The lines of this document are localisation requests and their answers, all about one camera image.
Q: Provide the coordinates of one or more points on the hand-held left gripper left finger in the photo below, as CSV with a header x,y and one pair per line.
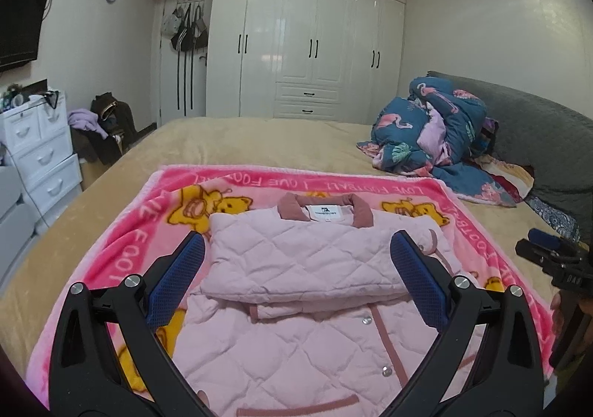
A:
x,y
178,278

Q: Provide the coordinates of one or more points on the white low cabinet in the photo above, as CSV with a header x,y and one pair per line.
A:
x,y
14,217

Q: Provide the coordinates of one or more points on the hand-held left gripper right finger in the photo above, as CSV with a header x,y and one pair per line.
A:
x,y
419,278

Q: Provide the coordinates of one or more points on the light purple cloth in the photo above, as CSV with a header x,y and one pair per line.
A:
x,y
88,123

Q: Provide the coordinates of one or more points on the black television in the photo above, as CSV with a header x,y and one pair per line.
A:
x,y
18,28

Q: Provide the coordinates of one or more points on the dark purple garment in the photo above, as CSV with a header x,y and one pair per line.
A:
x,y
489,136

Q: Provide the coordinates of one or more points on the grey hanging bag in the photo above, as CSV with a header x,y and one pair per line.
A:
x,y
170,23

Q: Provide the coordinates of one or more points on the red yellow patterned blanket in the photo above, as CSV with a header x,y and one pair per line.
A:
x,y
505,176

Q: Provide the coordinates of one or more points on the pink quilted jacket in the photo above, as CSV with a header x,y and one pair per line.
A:
x,y
301,259

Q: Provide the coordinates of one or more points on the clothes pile on chair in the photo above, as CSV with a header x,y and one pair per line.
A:
x,y
116,129

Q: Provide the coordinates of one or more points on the person's right hand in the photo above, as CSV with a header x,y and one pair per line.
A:
x,y
558,312

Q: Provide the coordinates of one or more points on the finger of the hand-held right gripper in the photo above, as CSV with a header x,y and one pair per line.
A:
x,y
544,238
537,252

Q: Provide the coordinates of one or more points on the blue flamingo quilt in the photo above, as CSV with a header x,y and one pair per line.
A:
x,y
407,120

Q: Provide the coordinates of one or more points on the pink cartoon bear blanket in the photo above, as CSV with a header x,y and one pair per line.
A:
x,y
139,222

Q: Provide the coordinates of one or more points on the white door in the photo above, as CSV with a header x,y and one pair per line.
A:
x,y
199,83

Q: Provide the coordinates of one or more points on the white drawer cabinet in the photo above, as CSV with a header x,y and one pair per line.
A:
x,y
41,157

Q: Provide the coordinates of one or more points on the dark hanging bag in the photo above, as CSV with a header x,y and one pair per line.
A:
x,y
200,32

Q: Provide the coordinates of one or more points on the black striped hanging bag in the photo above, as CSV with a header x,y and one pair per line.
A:
x,y
183,39

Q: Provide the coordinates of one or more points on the bed with tan sheet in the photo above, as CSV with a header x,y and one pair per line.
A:
x,y
255,139

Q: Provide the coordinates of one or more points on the grey quilted headboard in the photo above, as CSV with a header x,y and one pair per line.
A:
x,y
532,129

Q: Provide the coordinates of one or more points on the white glossy wardrobe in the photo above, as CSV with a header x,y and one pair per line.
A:
x,y
324,18

